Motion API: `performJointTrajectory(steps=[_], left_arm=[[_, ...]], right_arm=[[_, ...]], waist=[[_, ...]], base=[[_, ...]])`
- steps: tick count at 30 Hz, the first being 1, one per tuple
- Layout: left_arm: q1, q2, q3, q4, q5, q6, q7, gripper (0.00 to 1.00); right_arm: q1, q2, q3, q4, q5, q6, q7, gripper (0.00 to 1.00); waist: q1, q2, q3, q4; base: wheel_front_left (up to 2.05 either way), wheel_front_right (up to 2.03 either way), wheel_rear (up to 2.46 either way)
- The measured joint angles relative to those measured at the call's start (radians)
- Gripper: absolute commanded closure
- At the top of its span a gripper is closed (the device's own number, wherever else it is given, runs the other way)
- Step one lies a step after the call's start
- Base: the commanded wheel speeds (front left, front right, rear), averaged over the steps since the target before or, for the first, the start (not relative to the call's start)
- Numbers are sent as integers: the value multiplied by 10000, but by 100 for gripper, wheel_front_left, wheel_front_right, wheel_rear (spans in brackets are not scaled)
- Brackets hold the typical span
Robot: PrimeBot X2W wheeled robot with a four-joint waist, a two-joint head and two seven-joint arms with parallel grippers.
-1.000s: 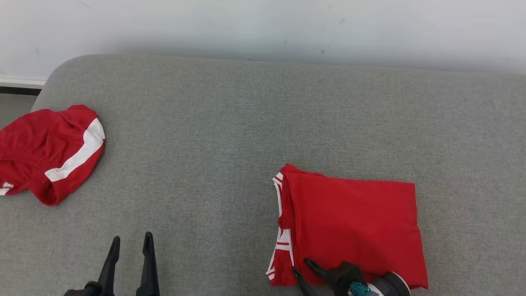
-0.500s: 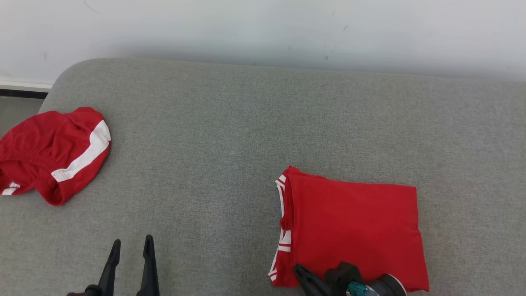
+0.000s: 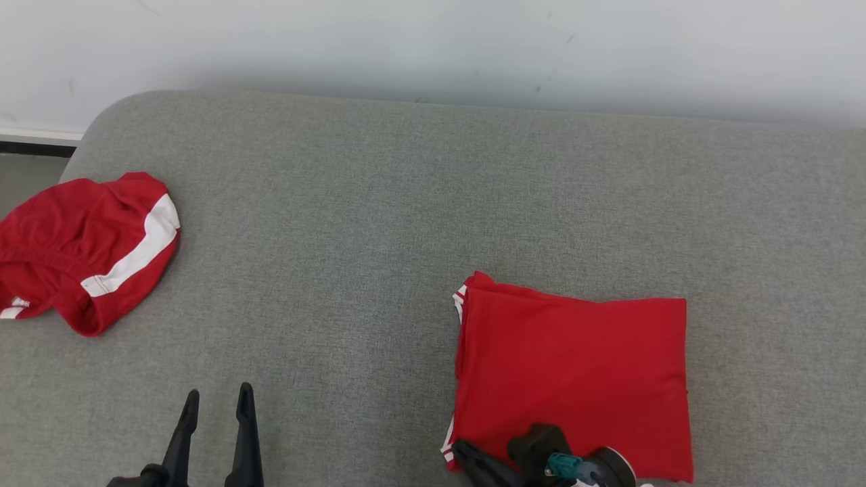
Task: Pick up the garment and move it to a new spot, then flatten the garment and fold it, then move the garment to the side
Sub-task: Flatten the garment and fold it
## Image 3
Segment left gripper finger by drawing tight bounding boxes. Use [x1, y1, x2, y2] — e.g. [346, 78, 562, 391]
[225, 382, 265, 487]
[162, 389, 200, 487]

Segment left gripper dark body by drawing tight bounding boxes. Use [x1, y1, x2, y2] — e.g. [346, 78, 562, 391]
[107, 464, 166, 487]

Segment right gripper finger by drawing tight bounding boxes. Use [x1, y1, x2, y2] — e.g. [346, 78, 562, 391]
[452, 440, 523, 487]

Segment red white basketball jersey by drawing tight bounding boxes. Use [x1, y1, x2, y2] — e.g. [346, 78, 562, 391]
[440, 271, 694, 482]

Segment grey fabric sofa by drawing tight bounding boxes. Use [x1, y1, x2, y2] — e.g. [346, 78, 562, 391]
[0, 90, 866, 487]

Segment red shorts white stripe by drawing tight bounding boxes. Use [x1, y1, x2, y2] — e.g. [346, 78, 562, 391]
[0, 172, 181, 337]

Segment teal cable connector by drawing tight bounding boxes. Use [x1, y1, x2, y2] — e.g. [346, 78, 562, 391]
[547, 453, 584, 478]

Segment white black wall baseboard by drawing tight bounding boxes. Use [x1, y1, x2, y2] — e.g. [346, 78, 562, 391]
[0, 127, 83, 158]

